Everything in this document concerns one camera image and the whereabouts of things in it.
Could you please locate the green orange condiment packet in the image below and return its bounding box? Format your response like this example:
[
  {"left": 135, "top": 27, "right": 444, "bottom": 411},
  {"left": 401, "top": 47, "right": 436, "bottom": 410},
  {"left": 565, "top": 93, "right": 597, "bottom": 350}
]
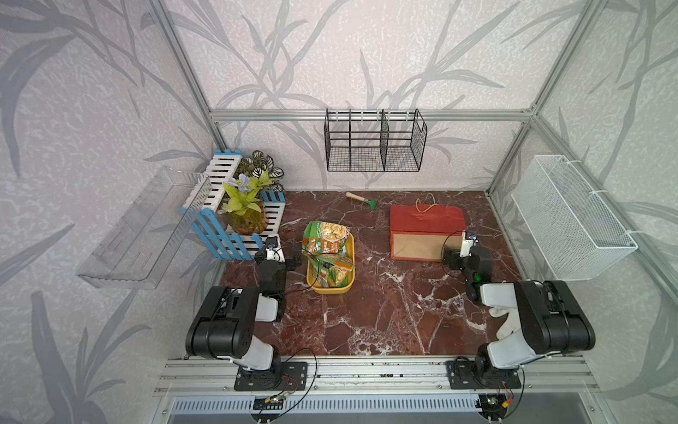
[{"left": 312, "top": 254, "right": 354, "bottom": 288}]

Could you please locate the large green condiment packet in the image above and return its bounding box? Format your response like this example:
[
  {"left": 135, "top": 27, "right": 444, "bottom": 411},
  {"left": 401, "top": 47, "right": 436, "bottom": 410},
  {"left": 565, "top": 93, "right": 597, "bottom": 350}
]
[{"left": 303, "top": 221, "right": 351, "bottom": 254}]

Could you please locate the red paper bag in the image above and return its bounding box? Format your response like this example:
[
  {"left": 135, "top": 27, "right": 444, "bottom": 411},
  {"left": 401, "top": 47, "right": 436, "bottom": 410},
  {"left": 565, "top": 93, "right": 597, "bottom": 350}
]
[{"left": 389, "top": 202, "right": 468, "bottom": 261}]

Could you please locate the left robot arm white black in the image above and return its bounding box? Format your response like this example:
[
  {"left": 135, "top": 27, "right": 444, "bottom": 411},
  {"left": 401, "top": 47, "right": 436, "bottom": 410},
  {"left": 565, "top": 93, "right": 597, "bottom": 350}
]
[{"left": 185, "top": 247, "right": 301, "bottom": 374}]

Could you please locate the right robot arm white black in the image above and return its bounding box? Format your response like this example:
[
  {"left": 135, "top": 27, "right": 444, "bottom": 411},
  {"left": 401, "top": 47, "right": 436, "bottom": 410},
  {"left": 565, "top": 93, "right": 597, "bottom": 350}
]
[{"left": 441, "top": 246, "right": 596, "bottom": 375}]

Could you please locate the yellow plastic tray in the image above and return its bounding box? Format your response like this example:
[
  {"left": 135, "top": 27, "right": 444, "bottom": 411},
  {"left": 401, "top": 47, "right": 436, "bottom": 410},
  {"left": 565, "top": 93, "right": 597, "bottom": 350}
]
[{"left": 304, "top": 234, "right": 356, "bottom": 295}]

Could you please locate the potted artificial plant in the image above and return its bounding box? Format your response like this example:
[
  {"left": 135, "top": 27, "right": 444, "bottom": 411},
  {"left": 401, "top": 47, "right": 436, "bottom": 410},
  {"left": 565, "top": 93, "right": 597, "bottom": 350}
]
[{"left": 216, "top": 150, "right": 284, "bottom": 235}]

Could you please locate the blue white slatted rack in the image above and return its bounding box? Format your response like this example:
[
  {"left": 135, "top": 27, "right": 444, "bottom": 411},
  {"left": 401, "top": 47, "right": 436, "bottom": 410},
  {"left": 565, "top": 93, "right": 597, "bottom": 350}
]
[{"left": 192, "top": 150, "right": 286, "bottom": 261}]

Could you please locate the small green toy rake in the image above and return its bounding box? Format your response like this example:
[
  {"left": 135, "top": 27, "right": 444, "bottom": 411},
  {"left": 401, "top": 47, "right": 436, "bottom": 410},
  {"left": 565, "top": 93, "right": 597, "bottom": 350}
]
[{"left": 345, "top": 192, "right": 378, "bottom": 211}]

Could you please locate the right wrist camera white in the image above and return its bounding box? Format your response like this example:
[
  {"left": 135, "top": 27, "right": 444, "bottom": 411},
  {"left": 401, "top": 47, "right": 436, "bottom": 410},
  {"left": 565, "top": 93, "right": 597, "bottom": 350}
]
[{"left": 459, "top": 231, "right": 478, "bottom": 258}]

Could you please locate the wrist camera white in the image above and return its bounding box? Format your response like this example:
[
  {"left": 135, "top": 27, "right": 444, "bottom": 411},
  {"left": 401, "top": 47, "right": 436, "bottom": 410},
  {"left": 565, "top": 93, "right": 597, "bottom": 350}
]
[
  {"left": 459, "top": 231, "right": 478, "bottom": 258},
  {"left": 263, "top": 235, "right": 281, "bottom": 254}
]

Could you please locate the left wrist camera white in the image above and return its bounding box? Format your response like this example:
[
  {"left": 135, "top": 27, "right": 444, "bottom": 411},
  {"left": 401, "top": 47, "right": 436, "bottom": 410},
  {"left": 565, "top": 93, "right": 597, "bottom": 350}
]
[{"left": 263, "top": 235, "right": 281, "bottom": 254}]

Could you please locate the white mesh wall basket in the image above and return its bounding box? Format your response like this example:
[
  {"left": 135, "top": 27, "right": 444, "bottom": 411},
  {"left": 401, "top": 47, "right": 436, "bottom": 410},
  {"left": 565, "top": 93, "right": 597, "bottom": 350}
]
[{"left": 511, "top": 155, "right": 638, "bottom": 281}]

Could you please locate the clear plastic wall shelf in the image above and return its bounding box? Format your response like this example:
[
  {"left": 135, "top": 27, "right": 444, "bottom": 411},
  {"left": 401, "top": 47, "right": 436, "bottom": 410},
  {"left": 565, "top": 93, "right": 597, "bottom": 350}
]
[{"left": 76, "top": 167, "right": 211, "bottom": 290}]

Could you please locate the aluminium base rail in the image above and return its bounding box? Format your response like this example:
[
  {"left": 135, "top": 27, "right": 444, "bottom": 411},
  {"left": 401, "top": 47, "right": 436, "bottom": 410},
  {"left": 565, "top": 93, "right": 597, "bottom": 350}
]
[{"left": 153, "top": 356, "right": 601, "bottom": 397}]

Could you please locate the black wire wall basket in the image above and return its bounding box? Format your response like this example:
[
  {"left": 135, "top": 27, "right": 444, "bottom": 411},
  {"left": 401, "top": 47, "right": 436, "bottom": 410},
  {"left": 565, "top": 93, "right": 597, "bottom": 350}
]
[{"left": 323, "top": 110, "right": 428, "bottom": 173}]

